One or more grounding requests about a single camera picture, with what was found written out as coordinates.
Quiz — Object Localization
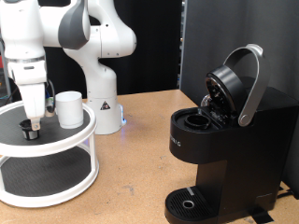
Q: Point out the black power cord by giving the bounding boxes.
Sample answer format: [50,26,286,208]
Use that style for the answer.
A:
[275,189,296,201]

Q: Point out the black reusable coffee pod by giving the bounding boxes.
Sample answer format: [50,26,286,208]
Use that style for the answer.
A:
[18,119,41,141]

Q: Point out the black Keurig coffee machine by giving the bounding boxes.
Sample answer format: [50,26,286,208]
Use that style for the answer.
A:
[164,43,299,224]

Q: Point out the white two-tier turntable shelf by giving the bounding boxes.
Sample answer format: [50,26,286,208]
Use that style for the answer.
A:
[0,96,100,209]

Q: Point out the grey metal frame post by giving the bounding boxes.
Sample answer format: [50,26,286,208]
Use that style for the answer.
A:
[178,0,186,90]

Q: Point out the white mug with green tape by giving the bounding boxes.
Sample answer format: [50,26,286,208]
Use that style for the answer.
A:
[54,91,85,130]

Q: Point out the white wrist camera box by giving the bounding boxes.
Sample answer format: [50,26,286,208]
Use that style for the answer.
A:
[44,78,58,119]

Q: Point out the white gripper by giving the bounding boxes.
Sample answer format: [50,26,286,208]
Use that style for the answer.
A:
[7,60,49,132]

